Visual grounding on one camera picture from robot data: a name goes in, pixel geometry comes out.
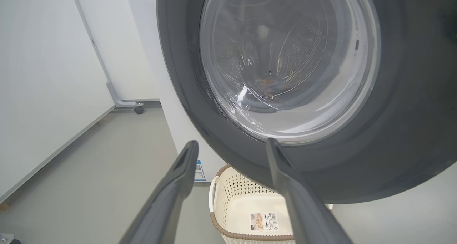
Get blue energy label sticker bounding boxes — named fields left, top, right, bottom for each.
left=195, top=160, right=206, bottom=182

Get cream perforated laundry basket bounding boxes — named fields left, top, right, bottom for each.
left=209, top=164, right=334, bottom=244

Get basket product label sticker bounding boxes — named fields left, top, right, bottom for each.
left=250, top=212, right=278, bottom=231

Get white partition panel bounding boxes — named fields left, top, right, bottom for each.
left=0, top=0, right=145, bottom=205

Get washing machine drum opening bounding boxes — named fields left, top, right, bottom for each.
left=211, top=0, right=357, bottom=105

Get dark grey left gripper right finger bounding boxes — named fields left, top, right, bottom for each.
left=266, top=138, right=354, bottom=244

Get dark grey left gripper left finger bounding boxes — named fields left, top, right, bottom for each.
left=119, top=141, right=199, bottom=244

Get washing machine glass door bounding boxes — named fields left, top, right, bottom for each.
left=156, top=0, right=457, bottom=204

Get blue cartoon print garment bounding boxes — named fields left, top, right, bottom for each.
left=253, top=78, right=286, bottom=98

